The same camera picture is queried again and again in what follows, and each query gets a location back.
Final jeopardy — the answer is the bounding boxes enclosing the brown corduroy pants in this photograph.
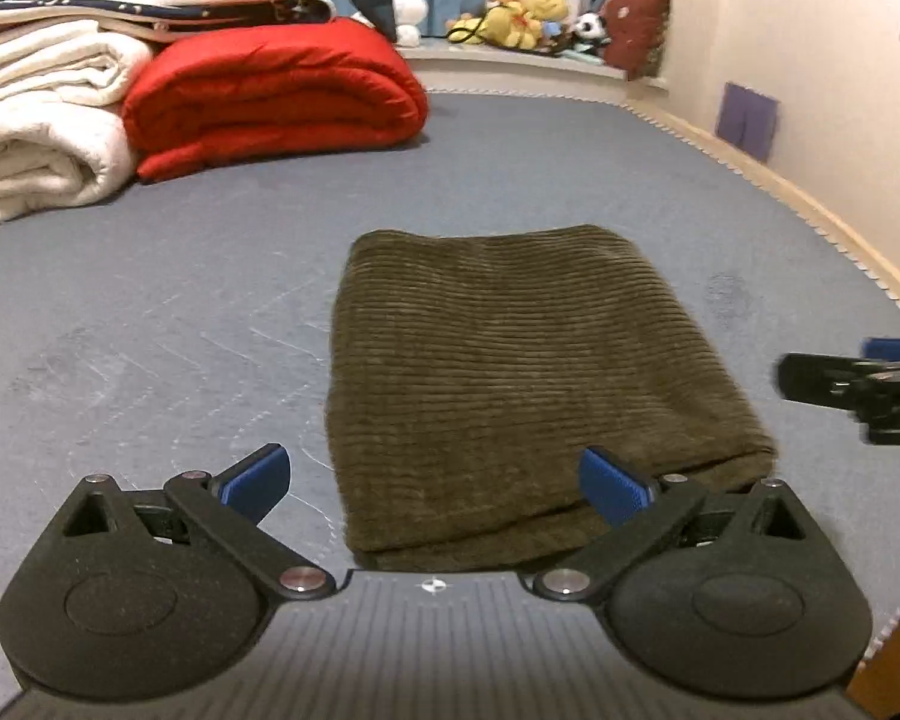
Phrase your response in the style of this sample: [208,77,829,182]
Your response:
[325,226,777,572]

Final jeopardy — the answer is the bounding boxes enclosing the grey bed mattress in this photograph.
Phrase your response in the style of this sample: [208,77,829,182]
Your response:
[0,94,900,709]

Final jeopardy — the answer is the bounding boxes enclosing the dark red cushion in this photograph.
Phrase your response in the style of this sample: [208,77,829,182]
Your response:
[600,0,671,82]

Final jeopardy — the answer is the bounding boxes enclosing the panda plush toy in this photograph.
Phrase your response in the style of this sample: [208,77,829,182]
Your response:
[571,11,611,54]

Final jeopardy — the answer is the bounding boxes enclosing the white folded blanket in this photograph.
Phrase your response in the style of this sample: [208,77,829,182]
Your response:
[0,20,154,224]

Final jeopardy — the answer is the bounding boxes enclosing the red folded quilt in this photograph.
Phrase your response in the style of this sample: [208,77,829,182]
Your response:
[121,18,429,182]

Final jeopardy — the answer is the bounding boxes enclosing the yellow plush toy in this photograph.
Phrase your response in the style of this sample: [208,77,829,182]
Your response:
[445,0,571,52]

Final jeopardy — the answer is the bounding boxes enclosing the navy striped folded cloth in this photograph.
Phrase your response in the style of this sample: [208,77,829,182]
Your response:
[0,0,336,43]

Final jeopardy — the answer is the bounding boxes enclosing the white plush toy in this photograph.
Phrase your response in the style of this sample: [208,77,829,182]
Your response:
[391,0,429,49]

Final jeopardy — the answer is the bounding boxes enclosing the purple paper on wall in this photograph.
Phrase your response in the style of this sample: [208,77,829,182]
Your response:
[715,83,779,164]

